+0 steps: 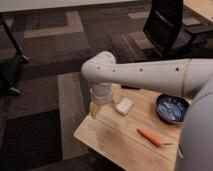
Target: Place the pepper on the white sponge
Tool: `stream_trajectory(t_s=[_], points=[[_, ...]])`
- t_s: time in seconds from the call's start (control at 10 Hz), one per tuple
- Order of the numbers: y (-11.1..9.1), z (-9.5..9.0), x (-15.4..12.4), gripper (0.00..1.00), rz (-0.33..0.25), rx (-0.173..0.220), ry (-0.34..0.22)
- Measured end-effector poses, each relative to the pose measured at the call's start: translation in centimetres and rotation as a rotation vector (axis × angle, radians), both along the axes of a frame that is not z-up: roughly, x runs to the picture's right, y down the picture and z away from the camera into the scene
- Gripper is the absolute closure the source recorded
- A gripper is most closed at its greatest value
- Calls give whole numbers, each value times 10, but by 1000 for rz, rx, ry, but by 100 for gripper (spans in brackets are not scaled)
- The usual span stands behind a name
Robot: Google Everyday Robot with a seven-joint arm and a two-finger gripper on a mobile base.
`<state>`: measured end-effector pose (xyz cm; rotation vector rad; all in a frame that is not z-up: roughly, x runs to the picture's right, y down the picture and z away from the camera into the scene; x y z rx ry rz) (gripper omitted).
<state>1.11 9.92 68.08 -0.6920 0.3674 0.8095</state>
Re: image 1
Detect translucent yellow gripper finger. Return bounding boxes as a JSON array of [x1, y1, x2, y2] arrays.
[[106, 102, 115, 110], [89, 102, 100, 119]]

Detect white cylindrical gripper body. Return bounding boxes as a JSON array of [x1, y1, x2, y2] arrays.
[[90, 83, 113, 106]]

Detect orange pepper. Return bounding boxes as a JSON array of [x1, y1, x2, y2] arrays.
[[137, 128, 168, 147]]

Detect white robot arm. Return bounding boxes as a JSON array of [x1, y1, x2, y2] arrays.
[[81, 51, 213, 171]]

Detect white sponge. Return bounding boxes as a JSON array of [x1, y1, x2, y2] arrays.
[[116, 97, 134, 116]]

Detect black phone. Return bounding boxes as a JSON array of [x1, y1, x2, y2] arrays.
[[121, 85, 140, 90]]

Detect blue patterned bowl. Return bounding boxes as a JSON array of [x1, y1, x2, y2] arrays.
[[155, 94, 190, 124]]

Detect black rolling stand base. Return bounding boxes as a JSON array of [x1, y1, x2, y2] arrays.
[[0, 12, 29, 95]]

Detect black office chair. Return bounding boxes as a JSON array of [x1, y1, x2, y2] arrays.
[[143, 0, 213, 60]]

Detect light wooden desk corner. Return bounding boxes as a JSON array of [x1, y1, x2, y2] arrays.
[[184, 0, 213, 23]]

